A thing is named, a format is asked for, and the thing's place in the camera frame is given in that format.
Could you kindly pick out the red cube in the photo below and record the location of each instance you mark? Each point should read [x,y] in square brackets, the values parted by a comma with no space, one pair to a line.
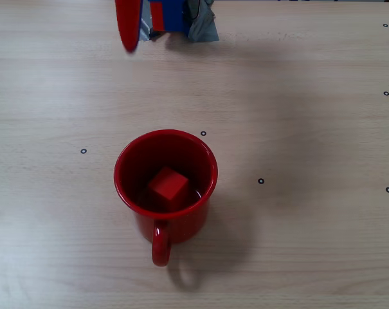
[166,185]

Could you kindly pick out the red mug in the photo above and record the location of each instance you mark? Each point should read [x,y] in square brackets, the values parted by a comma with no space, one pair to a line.
[130,167]

